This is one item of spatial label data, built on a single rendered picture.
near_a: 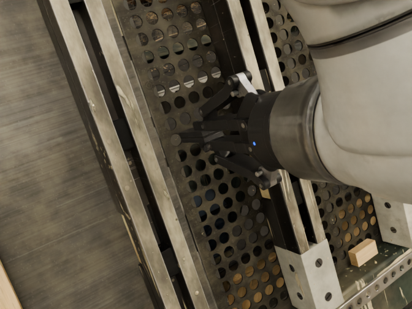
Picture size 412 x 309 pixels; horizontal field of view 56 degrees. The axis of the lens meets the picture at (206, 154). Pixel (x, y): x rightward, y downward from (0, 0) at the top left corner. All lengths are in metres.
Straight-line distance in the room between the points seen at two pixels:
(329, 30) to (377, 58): 0.03
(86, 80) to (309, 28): 0.32
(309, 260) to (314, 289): 0.05
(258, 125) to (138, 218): 0.23
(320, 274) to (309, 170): 0.42
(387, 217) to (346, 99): 0.66
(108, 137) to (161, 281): 0.20
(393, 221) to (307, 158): 0.59
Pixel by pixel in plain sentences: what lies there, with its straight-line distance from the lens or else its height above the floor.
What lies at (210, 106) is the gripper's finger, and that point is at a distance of 0.45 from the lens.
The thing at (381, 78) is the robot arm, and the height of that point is 1.46.
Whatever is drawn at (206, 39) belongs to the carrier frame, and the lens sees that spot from 1.93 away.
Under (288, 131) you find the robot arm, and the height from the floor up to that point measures 1.38.
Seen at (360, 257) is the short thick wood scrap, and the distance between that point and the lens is 0.86.
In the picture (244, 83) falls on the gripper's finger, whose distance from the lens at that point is 0.40.
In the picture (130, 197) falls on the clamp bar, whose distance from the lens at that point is 0.51.
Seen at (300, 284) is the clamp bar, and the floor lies 0.96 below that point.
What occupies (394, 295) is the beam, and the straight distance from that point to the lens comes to 0.91.
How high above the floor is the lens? 1.56
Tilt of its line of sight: 40 degrees down
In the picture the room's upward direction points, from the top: straight up
